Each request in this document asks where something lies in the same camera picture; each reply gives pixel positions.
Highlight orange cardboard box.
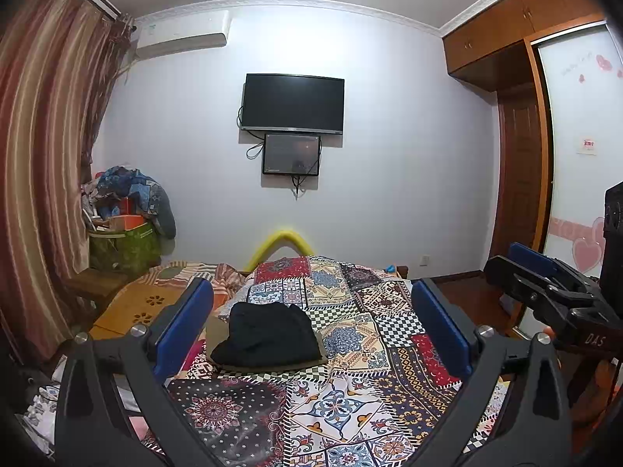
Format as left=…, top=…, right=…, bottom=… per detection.
left=108, top=198, right=147, bottom=230

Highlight white air conditioner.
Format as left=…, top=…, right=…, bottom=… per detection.
left=135, top=10, right=229, bottom=59

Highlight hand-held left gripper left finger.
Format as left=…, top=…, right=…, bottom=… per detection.
left=53, top=277, right=217, bottom=467

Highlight person's right forearm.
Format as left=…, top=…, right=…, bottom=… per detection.
left=577, top=357, right=621, bottom=424

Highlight orange striped quilt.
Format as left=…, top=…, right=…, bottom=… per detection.
left=90, top=260, right=249, bottom=346

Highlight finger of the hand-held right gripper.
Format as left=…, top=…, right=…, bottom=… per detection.
left=483, top=255, right=604, bottom=332
left=509, top=242, right=604, bottom=297

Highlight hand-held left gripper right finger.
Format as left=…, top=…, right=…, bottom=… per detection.
left=411, top=277, right=572, bottom=467

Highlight small wall monitor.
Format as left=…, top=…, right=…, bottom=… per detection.
left=263, top=132, right=322, bottom=176

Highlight khaki pants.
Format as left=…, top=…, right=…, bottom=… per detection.
left=204, top=314, right=329, bottom=373

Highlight wooden overhead cabinet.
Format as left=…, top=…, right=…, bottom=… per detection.
left=443, top=0, right=609, bottom=91

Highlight black wall television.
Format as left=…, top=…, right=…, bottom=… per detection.
left=242, top=73, right=346, bottom=135

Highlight striped brown curtain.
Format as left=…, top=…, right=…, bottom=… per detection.
left=0, top=0, right=134, bottom=365

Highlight black pants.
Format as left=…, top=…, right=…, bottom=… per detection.
left=210, top=302, right=323, bottom=368

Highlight wooden room door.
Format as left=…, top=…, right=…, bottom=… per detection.
left=496, top=83, right=541, bottom=302

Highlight wooden stool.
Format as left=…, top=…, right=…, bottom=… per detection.
left=63, top=270, right=130, bottom=317

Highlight patchwork printed blanket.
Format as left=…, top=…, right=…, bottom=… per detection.
left=141, top=255, right=509, bottom=467

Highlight white heart-print sliding door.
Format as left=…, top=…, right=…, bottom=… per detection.
left=528, top=22, right=623, bottom=336

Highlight pile of clothes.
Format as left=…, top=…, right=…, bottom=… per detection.
left=80, top=165, right=177, bottom=240

